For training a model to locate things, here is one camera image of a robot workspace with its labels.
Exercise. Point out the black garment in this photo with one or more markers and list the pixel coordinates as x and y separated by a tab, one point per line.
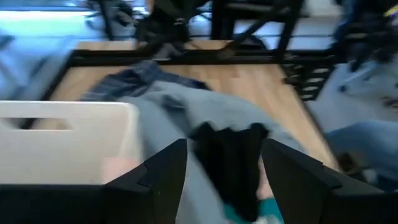
230	161

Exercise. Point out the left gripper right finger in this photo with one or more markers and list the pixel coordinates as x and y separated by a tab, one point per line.
298	193

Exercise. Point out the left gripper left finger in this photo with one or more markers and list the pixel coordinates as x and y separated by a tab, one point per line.
161	189

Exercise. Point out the black metal table frame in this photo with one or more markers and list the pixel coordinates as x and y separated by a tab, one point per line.
217	57

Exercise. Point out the blue plaid shirt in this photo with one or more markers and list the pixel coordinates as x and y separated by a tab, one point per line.
133	79

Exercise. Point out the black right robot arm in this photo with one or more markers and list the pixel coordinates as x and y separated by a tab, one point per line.
164	28

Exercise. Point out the teal garment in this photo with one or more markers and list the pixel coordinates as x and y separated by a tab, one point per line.
267	208

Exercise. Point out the light pink garment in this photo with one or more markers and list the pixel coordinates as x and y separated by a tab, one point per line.
264	183

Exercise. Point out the white plastic laundry basket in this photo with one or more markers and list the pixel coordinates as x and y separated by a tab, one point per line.
77	149

